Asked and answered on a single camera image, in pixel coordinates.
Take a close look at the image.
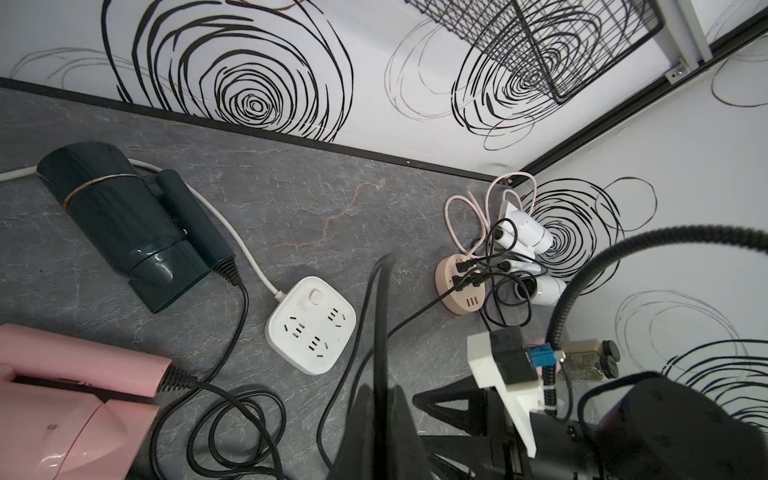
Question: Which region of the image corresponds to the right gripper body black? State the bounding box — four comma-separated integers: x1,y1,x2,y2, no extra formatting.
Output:
421,389,606,479

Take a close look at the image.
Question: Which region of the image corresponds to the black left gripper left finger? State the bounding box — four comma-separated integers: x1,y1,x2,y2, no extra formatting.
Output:
327,385,376,480

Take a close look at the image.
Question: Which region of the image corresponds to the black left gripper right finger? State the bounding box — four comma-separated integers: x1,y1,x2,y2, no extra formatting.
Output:
386,386,432,479

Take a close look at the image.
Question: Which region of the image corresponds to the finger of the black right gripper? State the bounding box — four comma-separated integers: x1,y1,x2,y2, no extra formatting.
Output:
412,377,489,436

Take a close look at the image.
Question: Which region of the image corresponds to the round beige power strip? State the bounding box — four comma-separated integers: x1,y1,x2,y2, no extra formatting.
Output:
434,254,486,316

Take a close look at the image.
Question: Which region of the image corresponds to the black power cord with plug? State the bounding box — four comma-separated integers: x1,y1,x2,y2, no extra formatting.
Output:
455,218,550,328

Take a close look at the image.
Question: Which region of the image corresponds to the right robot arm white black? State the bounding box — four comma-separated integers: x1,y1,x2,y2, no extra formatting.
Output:
413,225,767,479

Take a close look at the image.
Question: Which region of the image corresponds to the spice bottle black cap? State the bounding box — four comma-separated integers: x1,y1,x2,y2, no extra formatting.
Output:
564,353,620,382

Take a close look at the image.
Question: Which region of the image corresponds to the white square power strip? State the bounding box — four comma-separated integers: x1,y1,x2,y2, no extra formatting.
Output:
265,276,357,376

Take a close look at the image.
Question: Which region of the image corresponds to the white hair dryer middle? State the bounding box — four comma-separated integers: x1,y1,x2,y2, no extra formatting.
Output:
511,261,567,306

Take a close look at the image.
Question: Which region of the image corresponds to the white hair dryer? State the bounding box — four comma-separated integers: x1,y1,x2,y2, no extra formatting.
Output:
492,200,554,258
511,261,567,306

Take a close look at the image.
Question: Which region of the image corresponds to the white hair dryer back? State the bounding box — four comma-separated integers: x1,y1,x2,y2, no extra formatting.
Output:
492,200,554,258

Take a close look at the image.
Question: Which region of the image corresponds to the pink hair dryer left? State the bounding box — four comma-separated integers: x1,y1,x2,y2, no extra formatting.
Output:
1,324,197,479

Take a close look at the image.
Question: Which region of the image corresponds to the dark green hair dryer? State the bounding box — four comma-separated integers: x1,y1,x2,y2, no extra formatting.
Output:
36,142,242,313

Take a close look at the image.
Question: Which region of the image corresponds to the white power strip cord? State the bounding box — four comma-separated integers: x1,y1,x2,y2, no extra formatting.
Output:
0,157,288,301

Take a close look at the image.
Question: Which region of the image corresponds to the black wire basket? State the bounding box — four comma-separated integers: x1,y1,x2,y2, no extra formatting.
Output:
409,1,664,104

